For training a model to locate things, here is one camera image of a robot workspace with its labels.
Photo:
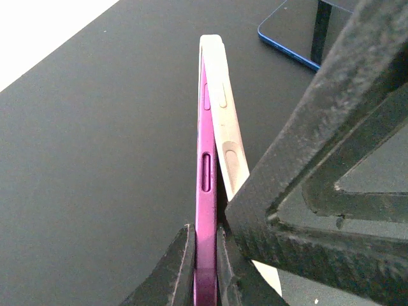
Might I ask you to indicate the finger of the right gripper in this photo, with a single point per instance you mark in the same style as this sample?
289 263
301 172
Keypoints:
356 101

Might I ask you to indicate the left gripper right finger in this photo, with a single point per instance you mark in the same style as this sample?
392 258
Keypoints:
239 281

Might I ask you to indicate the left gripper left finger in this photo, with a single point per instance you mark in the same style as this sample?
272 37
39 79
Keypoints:
171 281

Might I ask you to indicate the magenta smartphone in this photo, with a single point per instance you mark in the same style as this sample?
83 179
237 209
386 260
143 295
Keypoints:
205 275

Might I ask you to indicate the phone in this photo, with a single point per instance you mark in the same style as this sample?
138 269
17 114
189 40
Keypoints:
231 159

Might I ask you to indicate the blue smartphone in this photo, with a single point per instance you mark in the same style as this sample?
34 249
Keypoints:
306 30

